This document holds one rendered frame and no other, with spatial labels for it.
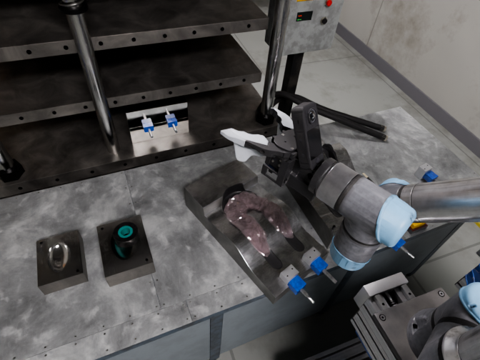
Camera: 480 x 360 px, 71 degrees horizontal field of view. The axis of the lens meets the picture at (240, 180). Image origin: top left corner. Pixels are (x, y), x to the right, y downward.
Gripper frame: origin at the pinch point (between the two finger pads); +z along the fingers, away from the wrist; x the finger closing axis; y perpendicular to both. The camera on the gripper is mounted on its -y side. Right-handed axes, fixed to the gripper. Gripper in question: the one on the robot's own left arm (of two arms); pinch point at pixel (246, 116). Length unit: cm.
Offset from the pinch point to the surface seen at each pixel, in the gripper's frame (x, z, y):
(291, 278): 16, -18, 56
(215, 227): 12, 13, 57
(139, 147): 22, 72, 65
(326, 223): 41, -14, 52
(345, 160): 70, -2, 45
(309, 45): 102, 47, 21
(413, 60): 315, 48, 73
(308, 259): 25, -18, 55
